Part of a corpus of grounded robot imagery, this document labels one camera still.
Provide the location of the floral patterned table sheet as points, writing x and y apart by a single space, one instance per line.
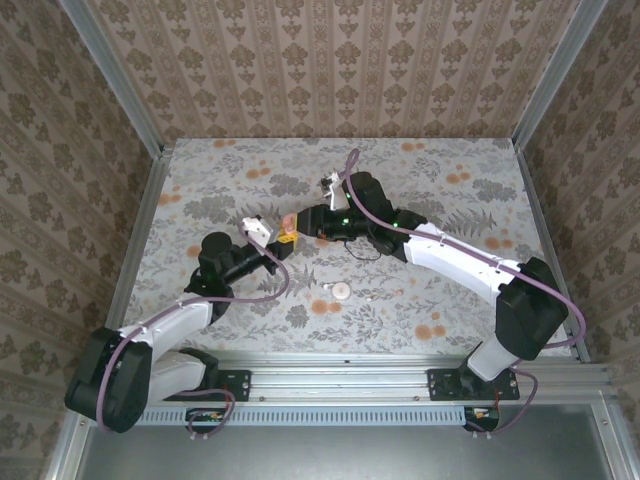
280 160

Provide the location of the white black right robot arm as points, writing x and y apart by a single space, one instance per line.
450 260

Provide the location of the small white round cap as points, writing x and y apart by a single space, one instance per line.
341 291

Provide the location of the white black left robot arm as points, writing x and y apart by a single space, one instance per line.
165 325

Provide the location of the small black connector board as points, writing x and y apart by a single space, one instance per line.
482 415
205 416

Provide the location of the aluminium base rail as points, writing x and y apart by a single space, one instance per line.
340 380

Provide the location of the aluminium frame post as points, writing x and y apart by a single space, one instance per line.
116 75
550 75

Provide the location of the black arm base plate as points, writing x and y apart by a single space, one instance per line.
442 385
237 385

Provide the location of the aluminium side rail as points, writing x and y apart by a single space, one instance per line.
536 200
142 225

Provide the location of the grey metal base panel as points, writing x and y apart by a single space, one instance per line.
350 455

